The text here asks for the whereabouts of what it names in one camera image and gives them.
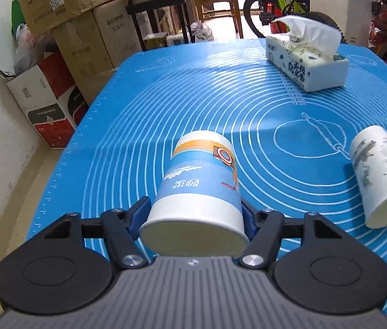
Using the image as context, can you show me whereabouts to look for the blue orange paper cup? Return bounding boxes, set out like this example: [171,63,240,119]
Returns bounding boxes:
[139,131,249,257]

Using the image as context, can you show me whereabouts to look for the white grey patterned paper cup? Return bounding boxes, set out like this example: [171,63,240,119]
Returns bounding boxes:
[350,126,387,229]

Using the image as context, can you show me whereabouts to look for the blue silicone baking mat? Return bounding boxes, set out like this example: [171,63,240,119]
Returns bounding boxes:
[24,38,387,326]

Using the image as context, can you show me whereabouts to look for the white red black box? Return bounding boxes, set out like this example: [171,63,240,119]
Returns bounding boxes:
[0,51,89,149]

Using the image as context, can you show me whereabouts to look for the white tissue box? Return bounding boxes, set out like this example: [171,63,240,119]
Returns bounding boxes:
[265,15,350,92]

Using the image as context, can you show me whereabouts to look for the tall brown cardboard box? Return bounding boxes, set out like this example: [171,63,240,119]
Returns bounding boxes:
[52,0,141,104]

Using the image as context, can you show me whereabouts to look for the green children's bicycle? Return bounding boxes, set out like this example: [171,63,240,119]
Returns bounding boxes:
[243,0,340,38]

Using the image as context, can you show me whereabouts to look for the wooden chair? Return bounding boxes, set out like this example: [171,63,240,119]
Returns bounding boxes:
[193,0,244,39]

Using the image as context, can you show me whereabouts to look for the black trolley cart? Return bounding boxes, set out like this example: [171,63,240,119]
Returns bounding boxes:
[126,0,196,52]

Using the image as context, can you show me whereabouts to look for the plastic bag by wall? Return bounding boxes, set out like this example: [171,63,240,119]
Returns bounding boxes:
[13,24,57,75]

